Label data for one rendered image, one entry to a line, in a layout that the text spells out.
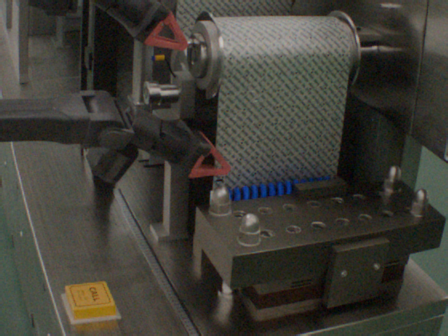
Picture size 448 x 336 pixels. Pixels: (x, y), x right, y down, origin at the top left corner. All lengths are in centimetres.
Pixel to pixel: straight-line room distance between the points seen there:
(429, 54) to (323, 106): 22
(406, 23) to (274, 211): 40
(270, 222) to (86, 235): 37
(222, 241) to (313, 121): 29
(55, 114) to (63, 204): 45
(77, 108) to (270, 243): 35
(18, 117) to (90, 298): 31
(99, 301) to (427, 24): 69
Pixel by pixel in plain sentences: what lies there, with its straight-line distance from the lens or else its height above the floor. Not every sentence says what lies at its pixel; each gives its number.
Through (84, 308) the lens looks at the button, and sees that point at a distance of 114.
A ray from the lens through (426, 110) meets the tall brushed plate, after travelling 123.
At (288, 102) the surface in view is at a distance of 124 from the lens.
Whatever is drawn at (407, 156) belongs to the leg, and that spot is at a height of 99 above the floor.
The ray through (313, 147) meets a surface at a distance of 130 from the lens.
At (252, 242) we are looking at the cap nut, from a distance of 111.
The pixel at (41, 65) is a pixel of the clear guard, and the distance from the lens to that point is 219.
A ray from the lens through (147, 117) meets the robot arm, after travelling 115.
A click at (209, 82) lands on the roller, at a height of 122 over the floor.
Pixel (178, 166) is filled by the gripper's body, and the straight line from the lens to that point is 118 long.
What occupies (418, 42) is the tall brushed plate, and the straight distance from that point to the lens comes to 124.
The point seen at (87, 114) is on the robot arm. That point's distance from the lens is 108.
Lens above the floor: 160
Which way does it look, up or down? 25 degrees down
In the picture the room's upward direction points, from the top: 4 degrees clockwise
